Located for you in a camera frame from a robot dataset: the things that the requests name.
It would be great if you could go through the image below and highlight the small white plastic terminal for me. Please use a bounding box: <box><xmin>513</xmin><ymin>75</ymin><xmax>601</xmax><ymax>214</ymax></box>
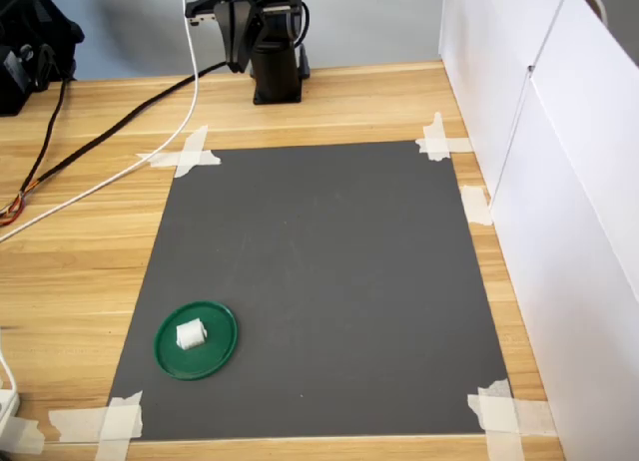
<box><xmin>175</xmin><ymin>317</ymin><xmax>209</xmax><ymax>352</ymax></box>

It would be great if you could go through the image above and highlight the round green lid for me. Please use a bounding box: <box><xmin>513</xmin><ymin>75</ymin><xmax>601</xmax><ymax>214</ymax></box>
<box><xmin>153</xmin><ymin>300</ymin><xmax>240</xmax><ymax>382</ymax></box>

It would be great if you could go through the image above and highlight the white masking tape strip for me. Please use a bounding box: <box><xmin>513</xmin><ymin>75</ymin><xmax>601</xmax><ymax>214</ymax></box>
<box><xmin>93</xmin><ymin>390</ymin><xmax>145</xmax><ymax>461</ymax></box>
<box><xmin>422</xmin><ymin>112</ymin><xmax>449</xmax><ymax>163</ymax></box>
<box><xmin>466</xmin><ymin>393</ymin><xmax>558</xmax><ymax>436</ymax></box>
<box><xmin>47</xmin><ymin>405</ymin><xmax>144</xmax><ymax>443</ymax></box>
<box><xmin>458</xmin><ymin>185</ymin><xmax>494</xmax><ymax>227</ymax></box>
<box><xmin>415</xmin><ymin>137</ymin><xmax>473</xmax><ymax>156</ymax></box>
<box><xmin>0</xmin><ymin>415</ymin><xmax>46</xmax><ymax>455</ymax></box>
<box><xmin>135</xmin><ymin>149</ymin><xmax>222</xmax><ymax>170</ymax></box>
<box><xmin>476</xmin><ymin>378</ymin><xmax>526</xmax><ymax>461</ymax></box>
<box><xmin>173</xmin><ymin>125</ymin><xmax>209</xmax><ymax>179</ymax></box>

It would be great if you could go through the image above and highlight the black bag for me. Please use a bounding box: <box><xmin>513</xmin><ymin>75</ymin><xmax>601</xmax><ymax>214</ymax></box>
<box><xmin>0</xmin><ymin>0</ymin><xmax>86</xmax><ymax>86</ymax></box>

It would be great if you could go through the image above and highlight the black power supply box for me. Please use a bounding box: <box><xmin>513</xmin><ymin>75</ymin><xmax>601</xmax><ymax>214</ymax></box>
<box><xmin>0</xmin><ymin>44</ymin><xmax>39</xmax><ymax>117</ymax></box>

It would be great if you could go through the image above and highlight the dark grey mat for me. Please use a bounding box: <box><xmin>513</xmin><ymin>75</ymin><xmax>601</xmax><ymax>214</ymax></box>
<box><xmin>107</xmin><ymin>140</ymin><xmax>513</xmax><ymax>443</ymax></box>

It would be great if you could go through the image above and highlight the white power strip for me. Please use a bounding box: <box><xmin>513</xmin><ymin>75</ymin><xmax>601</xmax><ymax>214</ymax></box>
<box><xmin>0</xmin><ymin>388</ymin><xmax>22</xmax><ymax>428</ymax></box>

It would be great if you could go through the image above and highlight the white camera cable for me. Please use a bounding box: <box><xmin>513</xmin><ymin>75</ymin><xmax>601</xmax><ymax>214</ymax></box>
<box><xmin>0</xmin><ymin>0</ymin><xmax>200</xmax><ymax>244</ymax></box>

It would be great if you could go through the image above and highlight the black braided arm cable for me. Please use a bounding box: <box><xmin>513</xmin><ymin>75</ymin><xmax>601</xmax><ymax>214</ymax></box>
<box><xmin>0</xmin><ymin>61</ymin><xmax>231</xmax><ymax>229</ymax></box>

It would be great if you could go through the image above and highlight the thin black cable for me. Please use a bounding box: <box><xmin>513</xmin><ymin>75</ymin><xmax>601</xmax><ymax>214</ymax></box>
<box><xmin>19</xmin><ymin>76</ymin><xmax>71</xmax><ymax>194</ymax></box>

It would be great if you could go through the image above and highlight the white power strip cable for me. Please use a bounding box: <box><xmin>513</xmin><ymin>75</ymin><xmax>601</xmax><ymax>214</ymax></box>
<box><xmin>0</xmin><ymin>325</ymin><xmax>19</xmax><ymax>397</ymax></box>

